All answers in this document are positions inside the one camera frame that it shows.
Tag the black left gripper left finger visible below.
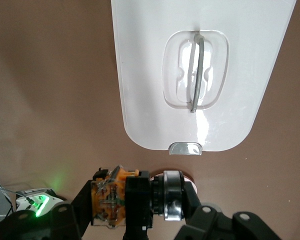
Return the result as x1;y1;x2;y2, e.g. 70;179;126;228
0;179;96;240

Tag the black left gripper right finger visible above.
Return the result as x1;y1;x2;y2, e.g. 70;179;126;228
174;181;284;240

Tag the orange push-button switch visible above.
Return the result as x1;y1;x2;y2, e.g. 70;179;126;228
90;164;185;230

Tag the grey box latch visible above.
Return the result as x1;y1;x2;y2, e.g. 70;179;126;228
168;141;204;157

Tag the white lidded plastic container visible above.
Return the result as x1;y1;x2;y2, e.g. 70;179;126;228
110;0;298;153

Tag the black right base cable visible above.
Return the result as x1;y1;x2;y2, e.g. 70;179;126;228
15;190;38;205

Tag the clear lid handle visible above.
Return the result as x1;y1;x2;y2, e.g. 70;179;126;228
186;30;207;114

